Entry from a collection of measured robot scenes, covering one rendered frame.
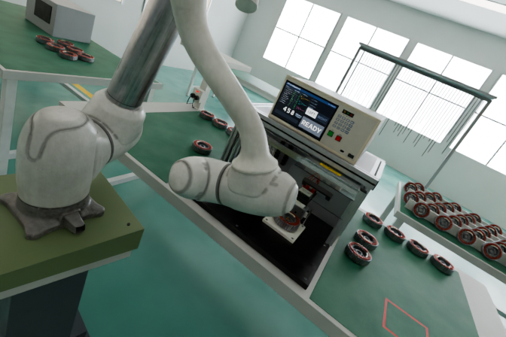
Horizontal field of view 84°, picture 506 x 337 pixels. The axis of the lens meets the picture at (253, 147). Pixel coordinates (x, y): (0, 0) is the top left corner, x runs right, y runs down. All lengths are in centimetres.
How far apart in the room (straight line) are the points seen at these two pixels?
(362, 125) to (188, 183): 78
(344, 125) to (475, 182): 667
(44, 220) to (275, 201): 56
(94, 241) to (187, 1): 60
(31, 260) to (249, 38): 826
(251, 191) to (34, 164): 48
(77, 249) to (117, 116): 35
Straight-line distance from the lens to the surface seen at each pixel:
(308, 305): 104
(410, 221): 230
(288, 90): 128
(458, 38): 764
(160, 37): 81
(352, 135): 121
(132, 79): 84
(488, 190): 785
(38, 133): 77
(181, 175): 64
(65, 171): 78
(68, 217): 85
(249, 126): 57
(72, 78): 213
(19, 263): 80
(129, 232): 86
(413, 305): 140
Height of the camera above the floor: 140
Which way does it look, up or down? 20 degrees down
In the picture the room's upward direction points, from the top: 25 degrees clockwise
